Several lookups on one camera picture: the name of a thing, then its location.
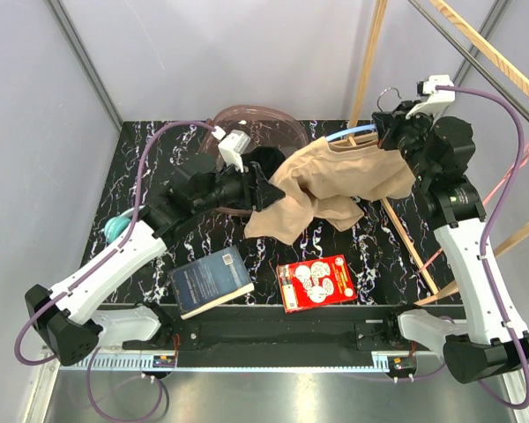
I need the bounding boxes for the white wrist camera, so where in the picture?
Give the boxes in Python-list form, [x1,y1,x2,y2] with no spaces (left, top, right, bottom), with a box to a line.
[406,74,456,119]
[218,130,250,173]

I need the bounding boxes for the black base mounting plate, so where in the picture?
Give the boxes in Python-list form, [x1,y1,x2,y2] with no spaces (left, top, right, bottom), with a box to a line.
[123,305,413,372]

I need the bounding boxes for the pink wire hanger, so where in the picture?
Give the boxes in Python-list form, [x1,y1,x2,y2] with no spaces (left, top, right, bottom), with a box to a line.
[419,142,529,272]

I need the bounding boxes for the black t shirt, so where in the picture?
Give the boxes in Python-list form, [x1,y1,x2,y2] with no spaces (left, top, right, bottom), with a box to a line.
[242,145,286,180]

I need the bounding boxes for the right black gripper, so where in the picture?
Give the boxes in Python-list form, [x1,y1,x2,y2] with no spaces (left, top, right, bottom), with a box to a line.
[374,100,436,184]

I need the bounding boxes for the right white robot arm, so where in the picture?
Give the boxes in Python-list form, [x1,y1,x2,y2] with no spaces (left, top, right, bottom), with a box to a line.
[372,100,529,383]

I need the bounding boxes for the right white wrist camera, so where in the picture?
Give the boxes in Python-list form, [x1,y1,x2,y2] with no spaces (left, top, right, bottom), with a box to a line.
[406,74,456,119]

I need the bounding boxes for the beige t shirt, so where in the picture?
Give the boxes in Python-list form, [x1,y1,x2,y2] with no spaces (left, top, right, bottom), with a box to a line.
[244,137,414,245]

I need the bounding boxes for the dark blue book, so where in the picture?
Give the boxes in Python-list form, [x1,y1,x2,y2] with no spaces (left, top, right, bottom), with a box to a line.
[170,246,255,320]

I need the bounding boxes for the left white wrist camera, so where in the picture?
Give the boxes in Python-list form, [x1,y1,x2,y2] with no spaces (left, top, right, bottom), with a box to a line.
[218,130,250,173]

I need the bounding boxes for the wooden clothes rack frame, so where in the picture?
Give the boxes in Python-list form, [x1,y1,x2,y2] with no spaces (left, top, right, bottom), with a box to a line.
[348,1,529,306]

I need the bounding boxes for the metal hanging rail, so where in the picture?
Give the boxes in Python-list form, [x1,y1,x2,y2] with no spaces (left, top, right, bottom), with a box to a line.
[409,0,529,124]

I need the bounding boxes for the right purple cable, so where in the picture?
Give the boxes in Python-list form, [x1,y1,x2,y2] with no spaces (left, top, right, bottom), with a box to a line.
[347,85,529,411]

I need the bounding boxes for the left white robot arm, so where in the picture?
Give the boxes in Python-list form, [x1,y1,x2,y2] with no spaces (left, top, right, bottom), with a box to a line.
[25,147,286,366]

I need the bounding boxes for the teal headphones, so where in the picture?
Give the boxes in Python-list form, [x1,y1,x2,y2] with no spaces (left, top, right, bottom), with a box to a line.
[103,215,131,244]

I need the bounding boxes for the blue hanger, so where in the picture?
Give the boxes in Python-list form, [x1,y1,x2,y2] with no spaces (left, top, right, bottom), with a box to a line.
[325,87,402,143]

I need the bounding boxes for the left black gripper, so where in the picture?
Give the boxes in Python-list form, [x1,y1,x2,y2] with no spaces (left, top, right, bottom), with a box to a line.
[195,156,286,215]

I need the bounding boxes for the red printed package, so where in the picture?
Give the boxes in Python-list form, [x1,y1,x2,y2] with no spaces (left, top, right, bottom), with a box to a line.
[276,255,358,314]

